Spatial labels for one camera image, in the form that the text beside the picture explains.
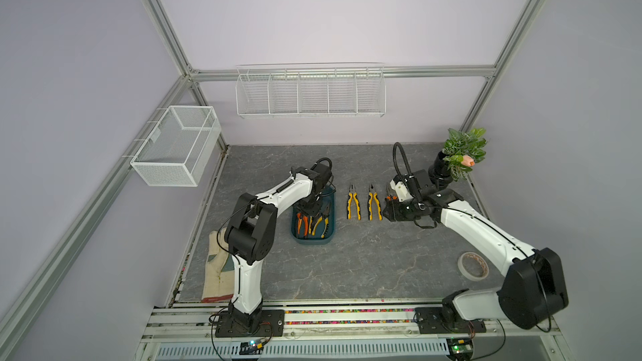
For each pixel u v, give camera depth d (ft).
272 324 2.42
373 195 3.34
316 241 2.94
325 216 3.15
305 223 3.06
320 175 2.33
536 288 1.42
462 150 2.79
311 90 3.26
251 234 1.69
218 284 2.65
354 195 3.34
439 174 3.17
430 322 2.40
